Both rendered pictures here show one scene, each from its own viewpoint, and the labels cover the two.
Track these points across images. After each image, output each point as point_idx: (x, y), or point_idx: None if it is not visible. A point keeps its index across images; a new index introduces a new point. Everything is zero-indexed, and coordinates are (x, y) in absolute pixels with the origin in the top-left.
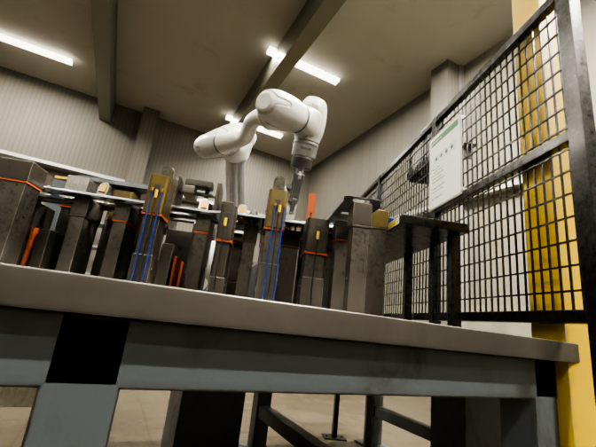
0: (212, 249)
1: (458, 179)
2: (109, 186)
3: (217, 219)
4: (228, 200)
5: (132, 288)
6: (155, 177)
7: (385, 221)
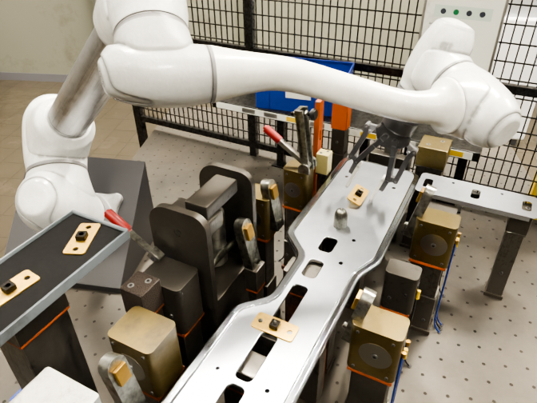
0: (82, 204)
1: (485, 67)
2: (124, 357)
3: (309, 253)
4: (87, 108)
5: None
6: (404, 339)
7: (449, 153)
